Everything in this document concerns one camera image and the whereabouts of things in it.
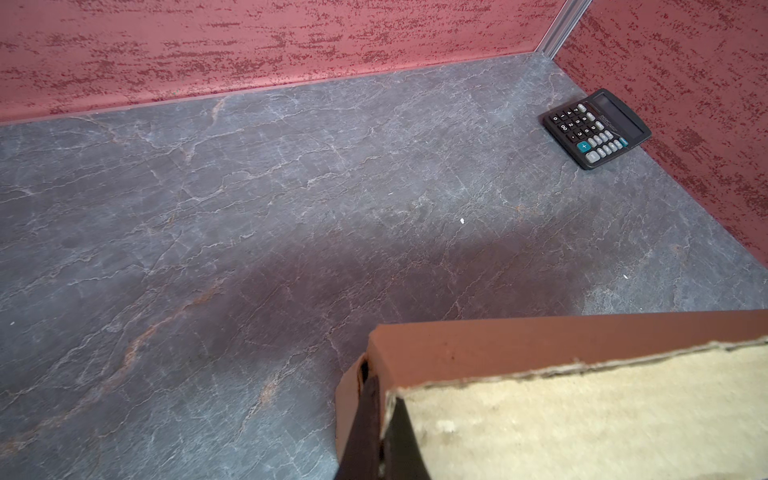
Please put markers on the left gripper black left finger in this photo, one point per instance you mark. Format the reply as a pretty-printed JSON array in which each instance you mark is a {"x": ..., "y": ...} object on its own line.
[{"x": 358, "y": 430}]

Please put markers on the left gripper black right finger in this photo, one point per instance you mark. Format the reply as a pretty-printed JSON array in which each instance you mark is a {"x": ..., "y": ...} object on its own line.
[{"x": 402, "y": 458}]

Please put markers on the brown cardboard box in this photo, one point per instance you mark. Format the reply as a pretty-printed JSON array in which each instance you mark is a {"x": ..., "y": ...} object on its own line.
[{"x": 643, "y": 396}]

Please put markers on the black desk calculator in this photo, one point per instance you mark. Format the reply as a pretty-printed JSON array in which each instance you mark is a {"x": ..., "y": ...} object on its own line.
[{"x": 595, "y": 130}]

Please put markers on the right aluminium corner post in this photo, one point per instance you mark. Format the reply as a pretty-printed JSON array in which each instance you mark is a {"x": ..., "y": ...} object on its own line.
[{"x": 564, "y": 23}]

